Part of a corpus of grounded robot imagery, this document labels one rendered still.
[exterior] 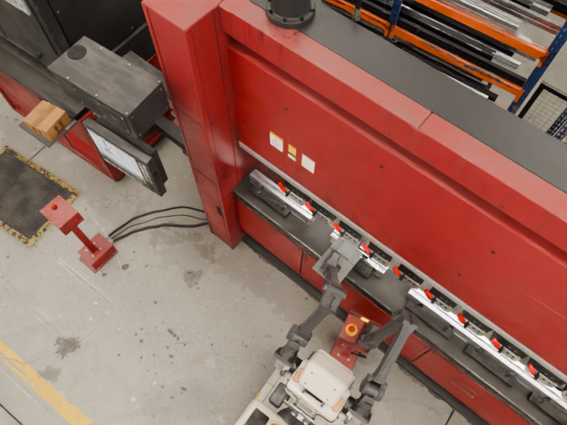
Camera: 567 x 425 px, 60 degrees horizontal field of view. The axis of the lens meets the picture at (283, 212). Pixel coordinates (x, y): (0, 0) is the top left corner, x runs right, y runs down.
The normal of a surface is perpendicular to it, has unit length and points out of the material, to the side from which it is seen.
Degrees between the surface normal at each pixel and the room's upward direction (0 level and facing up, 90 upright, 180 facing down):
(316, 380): 48
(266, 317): 0
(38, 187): 0
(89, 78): 0
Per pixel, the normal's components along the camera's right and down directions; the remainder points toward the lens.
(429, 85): 0.01, -0.44
